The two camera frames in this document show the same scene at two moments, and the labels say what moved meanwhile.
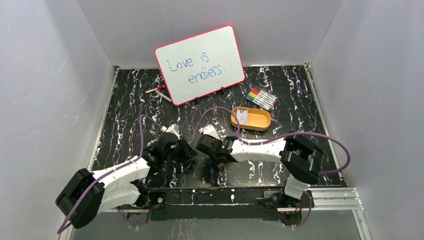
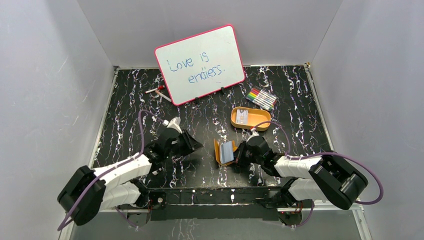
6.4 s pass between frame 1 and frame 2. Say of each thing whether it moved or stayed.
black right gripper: moved
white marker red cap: stayed
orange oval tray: stayed
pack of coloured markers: stayed
